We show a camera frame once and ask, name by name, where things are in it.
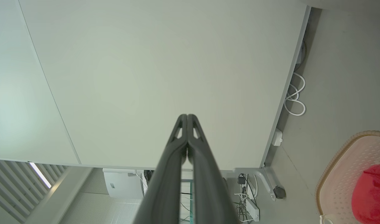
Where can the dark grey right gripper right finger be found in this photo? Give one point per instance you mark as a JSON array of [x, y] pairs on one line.
[[208, 186]]

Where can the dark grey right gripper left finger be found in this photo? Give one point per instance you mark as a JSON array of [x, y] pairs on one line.
[[165, 174]]

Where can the red and white cloth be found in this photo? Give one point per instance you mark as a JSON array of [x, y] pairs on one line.
[[373, 196]]

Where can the black power adapter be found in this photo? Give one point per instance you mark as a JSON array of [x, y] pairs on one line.
[[241, 179]]

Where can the white appliance box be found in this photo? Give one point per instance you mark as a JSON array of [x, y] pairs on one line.
[[121, 183]]

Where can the white power strip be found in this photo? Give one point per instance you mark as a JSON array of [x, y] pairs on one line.
[[253, 210]]

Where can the grey partition foot with caster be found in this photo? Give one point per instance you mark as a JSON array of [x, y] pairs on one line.
[[264, 179]]

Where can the small white junction box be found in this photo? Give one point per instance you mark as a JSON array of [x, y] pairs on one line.
[[277, 137]]

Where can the white partition panel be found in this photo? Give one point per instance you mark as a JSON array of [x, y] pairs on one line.
[[146, 62]]

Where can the white ceiling light strip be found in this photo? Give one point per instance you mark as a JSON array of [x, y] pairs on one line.
[[40, 174]]

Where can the pink perforated laundry basket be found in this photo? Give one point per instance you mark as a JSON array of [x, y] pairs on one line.
[[339, 180]]

